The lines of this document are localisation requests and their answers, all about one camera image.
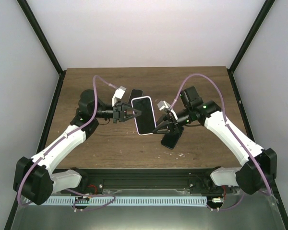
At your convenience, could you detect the black phone rear table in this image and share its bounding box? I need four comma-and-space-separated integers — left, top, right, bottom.
128, 89, 143, 104

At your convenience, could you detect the light blue slotted cable duct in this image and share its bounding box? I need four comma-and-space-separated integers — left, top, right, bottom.
44, 196, 207, 207

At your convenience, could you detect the metal sheet front panel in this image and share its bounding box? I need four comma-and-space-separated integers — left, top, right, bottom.
10, 194, 288, 230

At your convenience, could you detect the left black frame post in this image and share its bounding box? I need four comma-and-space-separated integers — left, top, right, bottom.
16, 0, 64, 77

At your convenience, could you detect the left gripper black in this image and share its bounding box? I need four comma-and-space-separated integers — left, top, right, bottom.
92, 100, 142, 124

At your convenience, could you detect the black phone table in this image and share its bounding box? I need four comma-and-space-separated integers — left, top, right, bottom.
128, 89, 143, 104
161, 127, 184, 150

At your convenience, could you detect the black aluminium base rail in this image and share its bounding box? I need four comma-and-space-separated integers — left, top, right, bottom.
55, 168, 276, 195

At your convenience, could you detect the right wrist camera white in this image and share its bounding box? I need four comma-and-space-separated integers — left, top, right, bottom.
157, 101, 178, 120

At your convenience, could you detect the right black frame post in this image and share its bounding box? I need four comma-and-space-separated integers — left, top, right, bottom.
229, 0, 276, 72

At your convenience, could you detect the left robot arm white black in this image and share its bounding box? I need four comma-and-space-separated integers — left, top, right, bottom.
13, 87, 142, 206

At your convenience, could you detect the black frame post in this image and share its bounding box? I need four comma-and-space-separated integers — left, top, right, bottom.
229, 0, 276, 72
16, 0, 64, 77

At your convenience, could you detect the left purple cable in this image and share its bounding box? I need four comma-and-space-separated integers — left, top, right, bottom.
16, 76, 116, 213

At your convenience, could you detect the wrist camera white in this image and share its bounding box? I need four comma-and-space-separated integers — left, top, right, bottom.
112, 86, 126, 106
157, 101, 178, 120

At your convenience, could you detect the phone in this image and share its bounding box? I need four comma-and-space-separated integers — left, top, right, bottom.
131, 96, 156, 136

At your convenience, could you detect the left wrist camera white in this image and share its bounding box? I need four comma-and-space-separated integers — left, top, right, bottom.
112, 86, 126, 106

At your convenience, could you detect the black phone front table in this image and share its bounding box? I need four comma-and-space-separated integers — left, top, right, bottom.
161, 127, 184, 150

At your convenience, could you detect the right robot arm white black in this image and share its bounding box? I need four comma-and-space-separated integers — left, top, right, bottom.
153, 87, 277, 195

